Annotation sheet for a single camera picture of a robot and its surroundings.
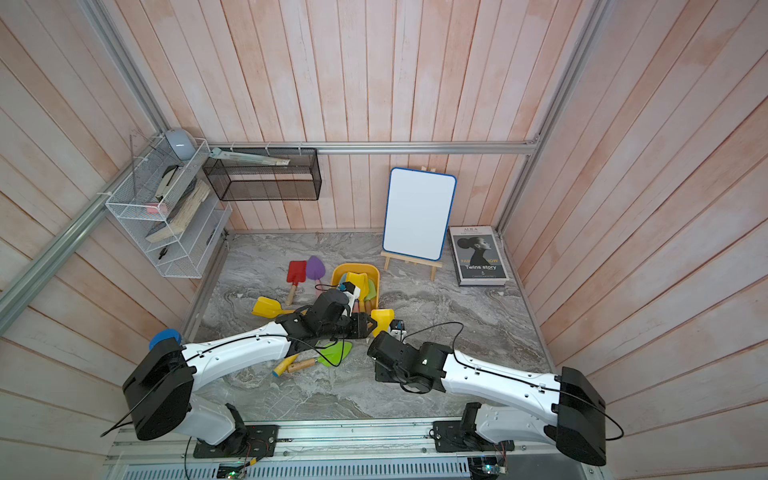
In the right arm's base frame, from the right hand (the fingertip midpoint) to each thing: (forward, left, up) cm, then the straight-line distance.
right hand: (379, 366), depth 78 cm
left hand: (+9, +2, +3) cm, 10 cm away
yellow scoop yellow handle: (+31, +8, -5) cm, 33 cm away
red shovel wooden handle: (+36, +32, -7) cm, 48 cm away
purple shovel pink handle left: (+37, +25, -7) cm, 45 cm away
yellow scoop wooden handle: (+13, -1, +3) cm, 13 cm away
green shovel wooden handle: (+6, +15, -8) cm, 18 cm away
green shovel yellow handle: (+1, +27, -5) cm, 28 cm away
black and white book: (+43, -35, -5) cm, 55 cm away
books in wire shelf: (+34, +55, +26) cm, 70 cm away
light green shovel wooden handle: (+27, +3, -5) cm, 28 cm away
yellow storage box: (+33, +3, -2) cm, 34 cm away
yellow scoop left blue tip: (+21, +38, -7) cm, 44 cm away
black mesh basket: (+62, +30, +14) cm, 71 cm away
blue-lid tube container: (+3, +52, +12) cm, 54 cm away
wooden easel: (+36, -18, -1) cm, 40 cm away
